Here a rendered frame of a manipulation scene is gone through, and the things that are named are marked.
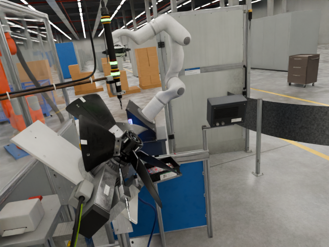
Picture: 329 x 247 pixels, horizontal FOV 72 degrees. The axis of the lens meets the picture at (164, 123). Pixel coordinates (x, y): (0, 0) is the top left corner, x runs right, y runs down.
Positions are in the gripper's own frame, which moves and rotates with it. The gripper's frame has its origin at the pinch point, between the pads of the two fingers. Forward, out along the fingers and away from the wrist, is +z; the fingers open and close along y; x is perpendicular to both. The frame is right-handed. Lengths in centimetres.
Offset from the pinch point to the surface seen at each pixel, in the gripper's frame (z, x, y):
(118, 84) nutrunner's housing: 20.2, -15.8, -0.9
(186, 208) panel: -17, -131, -34
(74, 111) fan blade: 24.8, -25.6, 22.3
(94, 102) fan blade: 15.4, -24.2, 13.7
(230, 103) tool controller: -10, -43, -71
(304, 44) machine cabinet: -771, -67, -670
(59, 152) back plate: 33, -43, 31
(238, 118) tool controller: -13, -56, -77
